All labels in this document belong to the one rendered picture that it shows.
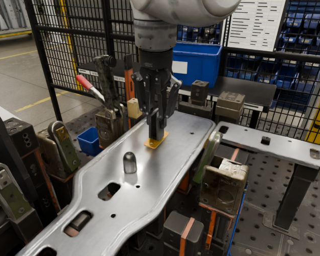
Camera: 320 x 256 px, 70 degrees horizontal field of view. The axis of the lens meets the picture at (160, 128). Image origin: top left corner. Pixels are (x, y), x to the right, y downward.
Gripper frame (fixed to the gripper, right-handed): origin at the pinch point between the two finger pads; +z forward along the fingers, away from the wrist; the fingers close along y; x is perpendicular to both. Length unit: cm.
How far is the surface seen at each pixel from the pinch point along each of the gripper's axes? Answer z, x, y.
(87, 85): -7.4, -0.7, -22.5
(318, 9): -17, 186, 37
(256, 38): -14, 55, 14
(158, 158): 5.1, -5.8, 4.0
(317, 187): 35, 40, 49
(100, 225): 5.1, -27.5, 4.1
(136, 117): 3.3, 6.3, -10.9
